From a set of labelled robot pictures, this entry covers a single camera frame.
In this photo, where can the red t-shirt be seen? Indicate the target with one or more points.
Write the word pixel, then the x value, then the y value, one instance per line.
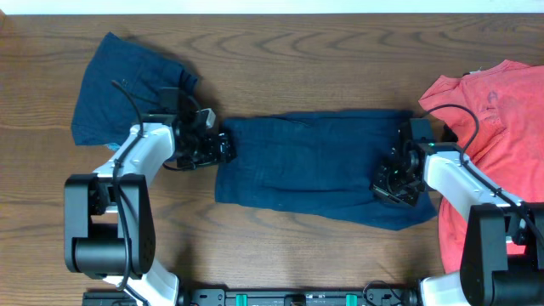
pixel 497 115

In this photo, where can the folded navy shorts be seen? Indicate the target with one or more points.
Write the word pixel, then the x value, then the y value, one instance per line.
pixel 121 79

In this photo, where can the navy blue shorts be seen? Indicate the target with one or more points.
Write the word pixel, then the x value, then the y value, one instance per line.
pixel 319 163

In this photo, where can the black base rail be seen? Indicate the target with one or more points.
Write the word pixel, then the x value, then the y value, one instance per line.
pixel 375 293

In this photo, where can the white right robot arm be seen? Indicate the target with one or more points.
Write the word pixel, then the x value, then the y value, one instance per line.
pixel 502 257

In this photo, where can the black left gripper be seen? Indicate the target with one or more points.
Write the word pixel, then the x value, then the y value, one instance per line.
pixel 217 149

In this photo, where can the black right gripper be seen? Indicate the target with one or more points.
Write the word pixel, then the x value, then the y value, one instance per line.
pixel 380 185

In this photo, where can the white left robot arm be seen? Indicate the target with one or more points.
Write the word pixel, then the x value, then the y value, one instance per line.
pixel 109 231

